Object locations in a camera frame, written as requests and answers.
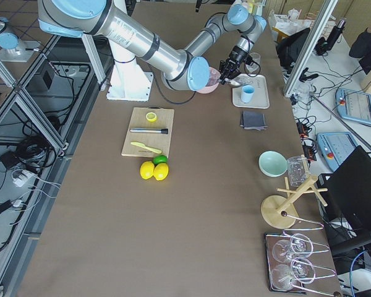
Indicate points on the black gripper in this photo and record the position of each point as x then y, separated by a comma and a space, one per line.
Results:
238, 55

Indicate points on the silver metal ice scoop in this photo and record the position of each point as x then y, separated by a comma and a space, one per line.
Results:
239, 82

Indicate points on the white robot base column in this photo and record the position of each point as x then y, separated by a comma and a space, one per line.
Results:
128, 81

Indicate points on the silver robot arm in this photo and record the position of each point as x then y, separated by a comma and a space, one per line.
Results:
183, 69

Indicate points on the clear ice cubes pile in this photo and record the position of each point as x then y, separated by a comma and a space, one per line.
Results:
214, 78

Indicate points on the light blue cup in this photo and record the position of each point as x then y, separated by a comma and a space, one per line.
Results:
247, 93

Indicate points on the wooden cup tree stand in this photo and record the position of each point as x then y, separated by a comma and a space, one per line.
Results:
280, 212

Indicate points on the clear wine glass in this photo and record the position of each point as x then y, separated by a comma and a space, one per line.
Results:
252, 63

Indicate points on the pink bowl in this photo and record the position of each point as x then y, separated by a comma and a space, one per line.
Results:
210, 89

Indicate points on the beige serving tray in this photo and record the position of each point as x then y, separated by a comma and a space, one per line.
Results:
260, 99

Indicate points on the grey folded cloth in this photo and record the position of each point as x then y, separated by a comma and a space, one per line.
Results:
251, 120

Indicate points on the halved lemon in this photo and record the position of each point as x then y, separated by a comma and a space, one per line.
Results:
151, 117

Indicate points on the mint green bowl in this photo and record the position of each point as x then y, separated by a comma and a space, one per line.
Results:
272, 164

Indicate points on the wooden cutting board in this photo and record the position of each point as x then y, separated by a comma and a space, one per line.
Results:
159, 141

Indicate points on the clear glass jar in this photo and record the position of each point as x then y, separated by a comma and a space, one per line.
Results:
298, 170

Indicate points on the green lime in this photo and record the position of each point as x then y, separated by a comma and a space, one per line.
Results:
160, 159

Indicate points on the lower blue teach pendant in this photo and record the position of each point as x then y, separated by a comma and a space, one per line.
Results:
335, 147

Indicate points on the blue teach pendant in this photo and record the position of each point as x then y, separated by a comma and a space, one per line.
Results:
354, 105
335, 147

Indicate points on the yellow-green plastic knife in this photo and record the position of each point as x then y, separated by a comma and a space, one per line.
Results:
143, 146

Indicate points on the upper blue teach pendant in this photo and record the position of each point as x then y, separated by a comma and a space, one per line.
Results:
354, 105

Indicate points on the person in dark clothes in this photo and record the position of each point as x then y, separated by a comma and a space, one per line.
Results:
361, 49

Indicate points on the right yellow lemon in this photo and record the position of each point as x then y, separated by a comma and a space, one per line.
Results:
161, 171

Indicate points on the yellow lemon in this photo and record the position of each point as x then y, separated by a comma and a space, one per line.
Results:
161, 171
147, 169

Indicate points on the left yellow lemon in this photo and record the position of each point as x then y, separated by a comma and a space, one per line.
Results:
147, 169

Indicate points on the black monitor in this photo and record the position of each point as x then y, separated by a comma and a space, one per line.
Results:
350, 188

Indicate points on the upper lying wine glass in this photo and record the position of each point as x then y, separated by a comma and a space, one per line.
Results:
292, 247

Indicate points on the lying wine glass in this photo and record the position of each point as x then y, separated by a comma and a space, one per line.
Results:
292, 273
292, 247

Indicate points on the black framed glass tray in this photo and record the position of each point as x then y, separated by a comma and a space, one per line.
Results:
269, 240

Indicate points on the lower lying wine glass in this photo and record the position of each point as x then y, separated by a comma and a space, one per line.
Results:
292, 273

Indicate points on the white wire cup rack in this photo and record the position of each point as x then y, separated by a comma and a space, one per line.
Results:
253, 7

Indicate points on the aluminium frame post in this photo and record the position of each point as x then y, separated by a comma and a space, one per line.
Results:
306, 51

